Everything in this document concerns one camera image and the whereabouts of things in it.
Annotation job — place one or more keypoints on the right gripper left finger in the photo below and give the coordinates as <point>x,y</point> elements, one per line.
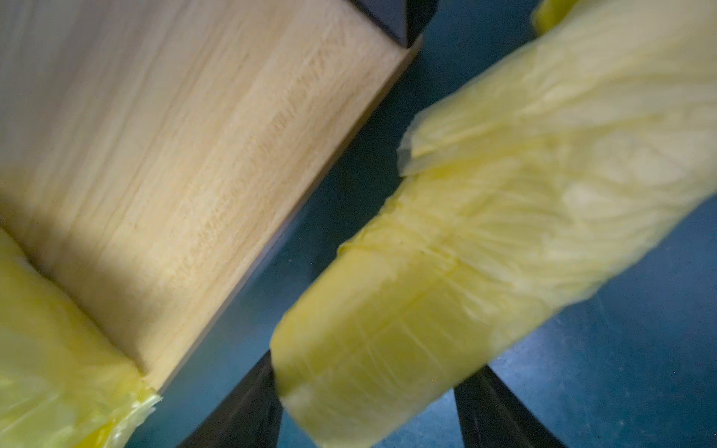
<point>249,417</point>

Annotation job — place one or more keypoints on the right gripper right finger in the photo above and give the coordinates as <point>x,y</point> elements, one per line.
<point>490,415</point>

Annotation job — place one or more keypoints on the yellow roll diagonal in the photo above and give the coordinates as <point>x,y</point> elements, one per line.
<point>523,192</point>

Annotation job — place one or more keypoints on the wooden three-tier shelf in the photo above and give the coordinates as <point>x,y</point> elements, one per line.
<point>152,150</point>

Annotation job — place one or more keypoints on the yellow roll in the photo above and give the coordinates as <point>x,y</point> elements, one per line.
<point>63,384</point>
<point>549,13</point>

